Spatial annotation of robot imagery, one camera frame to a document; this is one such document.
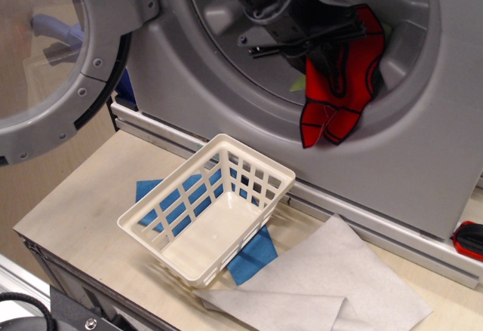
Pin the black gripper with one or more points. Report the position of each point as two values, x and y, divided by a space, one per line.
299 31

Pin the light green cloth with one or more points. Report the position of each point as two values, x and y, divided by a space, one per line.
300 83

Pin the red cloth with dark trim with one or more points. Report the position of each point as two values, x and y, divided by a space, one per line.
335 102

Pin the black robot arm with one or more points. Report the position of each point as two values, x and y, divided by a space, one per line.
301 31

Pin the white plastic laundry basket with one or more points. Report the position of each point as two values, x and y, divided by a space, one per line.
200 216

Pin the blue cloth under basket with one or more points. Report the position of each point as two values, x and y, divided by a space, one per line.
255 255

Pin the grey felt cloth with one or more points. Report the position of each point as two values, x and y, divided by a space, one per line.
330 281

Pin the red and black tool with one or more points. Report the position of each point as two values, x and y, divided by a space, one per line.
467 240

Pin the blue and white spray bottle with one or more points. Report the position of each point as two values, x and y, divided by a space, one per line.
68 39

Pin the grey round washer door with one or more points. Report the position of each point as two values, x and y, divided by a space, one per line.
43 106

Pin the aluminium profile rail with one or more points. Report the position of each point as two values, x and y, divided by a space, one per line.
425 250

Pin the aluminium table frame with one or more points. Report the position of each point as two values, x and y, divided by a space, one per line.
77 286

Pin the black metal bracket with bolt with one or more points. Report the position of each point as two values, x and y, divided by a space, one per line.
70 315

